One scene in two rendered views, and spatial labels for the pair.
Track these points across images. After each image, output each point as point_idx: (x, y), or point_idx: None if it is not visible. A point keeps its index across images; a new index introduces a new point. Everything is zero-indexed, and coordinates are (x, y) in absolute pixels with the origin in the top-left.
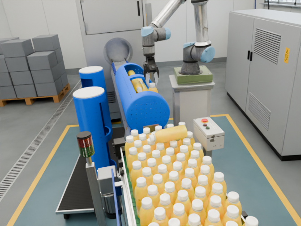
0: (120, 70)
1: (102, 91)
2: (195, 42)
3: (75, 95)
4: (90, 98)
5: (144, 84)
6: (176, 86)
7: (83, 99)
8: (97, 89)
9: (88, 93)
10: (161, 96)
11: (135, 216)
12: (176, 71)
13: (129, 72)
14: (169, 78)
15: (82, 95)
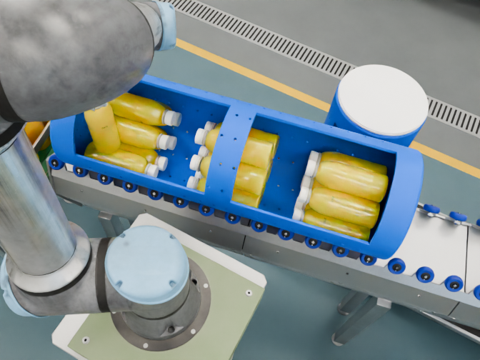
0: (374, 139)
1: (360, 122)
2: (75, 228)
3: (373, 66)
4: (336, 92)
5: (253, 181)
6: (136, 223)
7: (341, 79)
8: (393, 120)
9: (371, 93)
10: (66, 121)
11: None
12: (205, 261)
13: (363, 169)
14: (231, 258)
15: (362, 78)
